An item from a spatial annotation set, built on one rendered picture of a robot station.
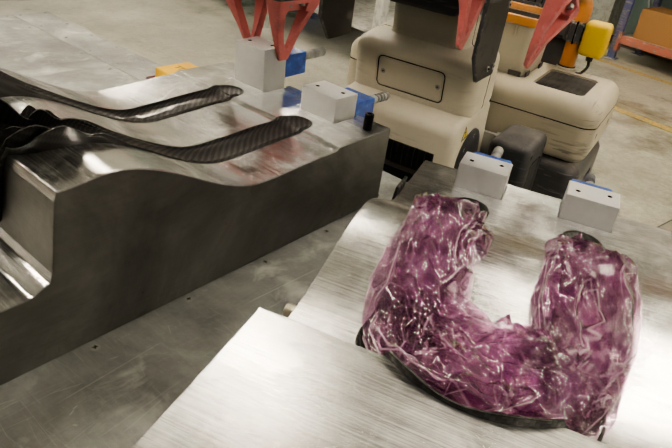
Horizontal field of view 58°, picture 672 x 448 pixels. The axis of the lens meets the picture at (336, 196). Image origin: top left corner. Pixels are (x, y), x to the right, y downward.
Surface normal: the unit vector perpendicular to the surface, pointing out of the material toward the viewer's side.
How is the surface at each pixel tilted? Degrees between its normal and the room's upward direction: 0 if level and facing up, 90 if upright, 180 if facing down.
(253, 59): 91
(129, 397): 0
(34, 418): 0
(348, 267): 16
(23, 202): 84
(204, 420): 0
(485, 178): 90
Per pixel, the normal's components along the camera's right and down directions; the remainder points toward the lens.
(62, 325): 0.76, 0.40
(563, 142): -0.53, 0.34
